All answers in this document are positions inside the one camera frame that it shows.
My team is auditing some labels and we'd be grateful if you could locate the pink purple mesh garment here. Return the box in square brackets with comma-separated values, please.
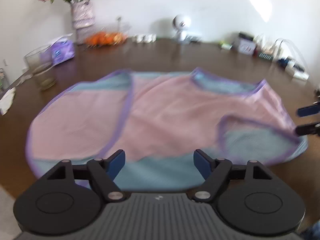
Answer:
[26, 68, 308, 191]

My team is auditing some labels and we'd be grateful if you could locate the white power strip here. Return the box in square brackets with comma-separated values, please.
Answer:
[285, 61, 309, 81]

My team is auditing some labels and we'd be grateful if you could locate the white tin box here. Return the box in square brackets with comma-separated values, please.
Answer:
[237, 38, 256, 56]

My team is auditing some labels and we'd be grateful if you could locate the green tissue packet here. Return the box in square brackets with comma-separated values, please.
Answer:
[220, 42, 232, 50]

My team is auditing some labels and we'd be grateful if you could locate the clear glass cup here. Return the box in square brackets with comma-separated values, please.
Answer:
[24, 45, 56, 90]

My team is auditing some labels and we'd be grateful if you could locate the purple tissue pack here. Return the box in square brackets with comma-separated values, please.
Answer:
[49, 33, 75, 66]

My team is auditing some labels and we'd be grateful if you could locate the bowl of oranges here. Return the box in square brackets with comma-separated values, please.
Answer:
[84, 31, 127, 47]

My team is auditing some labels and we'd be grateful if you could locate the white small plug adapter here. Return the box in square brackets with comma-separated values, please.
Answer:
[132, 34, 157, 43]

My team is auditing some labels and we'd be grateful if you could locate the white robot figure speaker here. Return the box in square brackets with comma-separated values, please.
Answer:
[172, 14, 191, 44]

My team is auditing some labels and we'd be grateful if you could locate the white charging cable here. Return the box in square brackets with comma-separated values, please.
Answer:
[272, 38, 309, 68]

